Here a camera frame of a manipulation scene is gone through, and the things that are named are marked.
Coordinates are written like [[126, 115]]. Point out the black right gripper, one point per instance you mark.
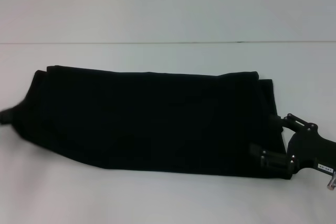
[[312, 148]]

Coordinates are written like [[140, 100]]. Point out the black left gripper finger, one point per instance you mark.
[[8, 116]]

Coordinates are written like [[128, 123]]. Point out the black shirt with FREE print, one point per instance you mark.
[[144, 116]]

